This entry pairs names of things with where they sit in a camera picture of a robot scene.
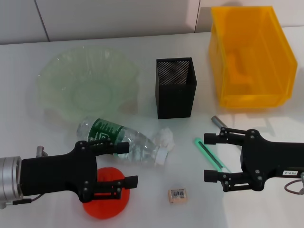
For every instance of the red-orange toy orange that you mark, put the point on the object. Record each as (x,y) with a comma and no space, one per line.
(104,209)

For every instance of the yellow translucent plastic bin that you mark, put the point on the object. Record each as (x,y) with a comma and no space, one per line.
(249,47)

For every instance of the silver glitter pen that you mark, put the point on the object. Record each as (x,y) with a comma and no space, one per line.
(217,121)

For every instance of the black mesh pen holder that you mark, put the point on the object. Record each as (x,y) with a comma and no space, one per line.
(175,102)

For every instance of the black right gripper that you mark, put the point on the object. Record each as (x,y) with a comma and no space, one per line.
(266,159)

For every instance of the clear green-label water bottle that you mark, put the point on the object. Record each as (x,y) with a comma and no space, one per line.
(104,130)

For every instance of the beige eraser with barcode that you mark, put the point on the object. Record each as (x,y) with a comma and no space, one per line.
(178,195)

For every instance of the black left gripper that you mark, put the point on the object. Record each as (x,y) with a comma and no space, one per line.
(54,173)

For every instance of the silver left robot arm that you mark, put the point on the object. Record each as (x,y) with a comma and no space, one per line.
(9,178)

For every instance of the translucent green glass fruit plate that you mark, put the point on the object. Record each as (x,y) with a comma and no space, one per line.
(71,71)

